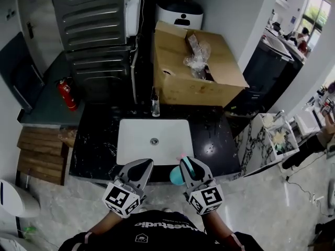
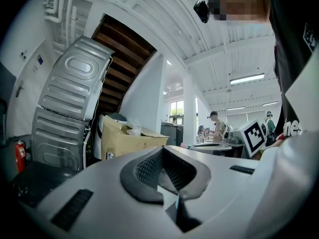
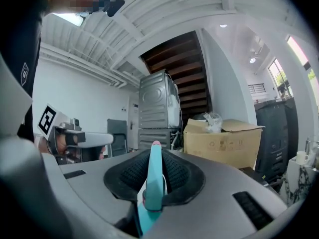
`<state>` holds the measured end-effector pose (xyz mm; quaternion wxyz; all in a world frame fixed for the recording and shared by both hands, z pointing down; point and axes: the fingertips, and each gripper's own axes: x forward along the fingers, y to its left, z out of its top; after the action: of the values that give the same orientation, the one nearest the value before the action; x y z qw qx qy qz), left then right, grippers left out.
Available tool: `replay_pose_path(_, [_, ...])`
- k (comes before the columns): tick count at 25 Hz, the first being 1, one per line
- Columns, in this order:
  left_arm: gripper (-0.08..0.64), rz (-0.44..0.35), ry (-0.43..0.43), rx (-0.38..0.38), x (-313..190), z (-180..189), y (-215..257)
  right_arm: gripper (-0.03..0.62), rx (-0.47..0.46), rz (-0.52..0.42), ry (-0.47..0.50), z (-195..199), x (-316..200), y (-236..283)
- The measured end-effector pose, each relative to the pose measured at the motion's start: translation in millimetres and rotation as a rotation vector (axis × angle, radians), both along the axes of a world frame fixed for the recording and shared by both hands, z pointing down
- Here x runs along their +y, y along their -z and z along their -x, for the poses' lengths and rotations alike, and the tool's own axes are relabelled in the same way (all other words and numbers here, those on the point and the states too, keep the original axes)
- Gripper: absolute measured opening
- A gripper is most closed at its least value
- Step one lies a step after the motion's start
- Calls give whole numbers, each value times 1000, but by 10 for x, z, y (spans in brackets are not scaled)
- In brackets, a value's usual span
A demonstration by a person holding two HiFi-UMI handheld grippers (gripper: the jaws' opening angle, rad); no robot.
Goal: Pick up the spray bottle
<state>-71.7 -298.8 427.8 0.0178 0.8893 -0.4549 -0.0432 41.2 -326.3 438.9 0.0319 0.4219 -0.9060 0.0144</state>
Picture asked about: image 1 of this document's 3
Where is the red fire extinguisher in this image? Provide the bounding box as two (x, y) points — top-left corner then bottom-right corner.
(55, 76), (79, 112)

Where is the thin white cable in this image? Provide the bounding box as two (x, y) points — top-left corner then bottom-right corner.
(140, 0), (147, 38)

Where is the white round-top appliance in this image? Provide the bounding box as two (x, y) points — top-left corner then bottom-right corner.
(155, 0), (205, 31)

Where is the dark grey washing machine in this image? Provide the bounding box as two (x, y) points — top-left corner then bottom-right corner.
(64, 43), (139, 105)

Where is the white basin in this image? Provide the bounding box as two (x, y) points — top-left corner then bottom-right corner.
(295, 105), (326, 138)

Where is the person's left forearm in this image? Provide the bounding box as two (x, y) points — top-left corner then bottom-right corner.
(87, 208), (124, 237)

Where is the chrome vanity faucet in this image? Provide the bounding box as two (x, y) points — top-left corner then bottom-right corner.
(273, 109), (286, 123)

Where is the white marble vanity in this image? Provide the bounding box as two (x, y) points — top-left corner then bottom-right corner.
(236, 112), (301, 178)

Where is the small green object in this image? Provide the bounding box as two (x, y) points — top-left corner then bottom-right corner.
(23, 225), (38, 237)

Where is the white rounded bin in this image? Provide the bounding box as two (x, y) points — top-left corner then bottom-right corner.
(0, 178), (42, 219)

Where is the window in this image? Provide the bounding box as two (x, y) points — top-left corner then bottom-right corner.
(301, 0), (332, 37)

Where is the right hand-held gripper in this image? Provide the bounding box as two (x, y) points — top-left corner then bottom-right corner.
(179, 157), (225, 216)

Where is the white door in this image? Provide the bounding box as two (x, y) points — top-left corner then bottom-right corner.
(17, 0), (64, 72)

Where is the person's black shirt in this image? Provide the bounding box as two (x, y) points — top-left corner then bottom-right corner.
(58, 210), (254, 251)

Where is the dark door handle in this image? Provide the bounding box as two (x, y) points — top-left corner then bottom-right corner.
(26, 21), (35, 40)

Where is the white rectangular sink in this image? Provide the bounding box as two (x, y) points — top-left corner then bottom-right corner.
(116, 118), (195, 166)

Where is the black marble counter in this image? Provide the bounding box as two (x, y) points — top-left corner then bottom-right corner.
(69, 101), (242, 185)

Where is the stack of wooden planks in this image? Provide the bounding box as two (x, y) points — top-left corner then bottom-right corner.
(16, 126), (71, 187)

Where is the black floor cable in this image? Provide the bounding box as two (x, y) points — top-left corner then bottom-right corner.
(285, 175), (335, 218)

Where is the black cabinet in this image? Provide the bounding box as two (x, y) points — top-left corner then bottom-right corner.
(225, 32), (305, 117)

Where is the person's right forearm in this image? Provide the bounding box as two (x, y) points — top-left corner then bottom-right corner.
(202, 210), (234, 237)

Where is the silver washing machine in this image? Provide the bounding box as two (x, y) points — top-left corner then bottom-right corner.
(51, 0), (142, 51)

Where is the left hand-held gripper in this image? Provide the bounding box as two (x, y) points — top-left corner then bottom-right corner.
(102, 157), (155, 218)

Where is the white drain hose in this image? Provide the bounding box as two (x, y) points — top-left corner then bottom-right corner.
(131, 35), (139, 105)

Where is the large cardboard box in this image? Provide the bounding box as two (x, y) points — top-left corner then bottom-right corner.
(152, 20), (250, 109)

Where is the clear plastic wrap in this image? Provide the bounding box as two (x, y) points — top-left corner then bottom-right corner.
(182, 33), (212, 71)

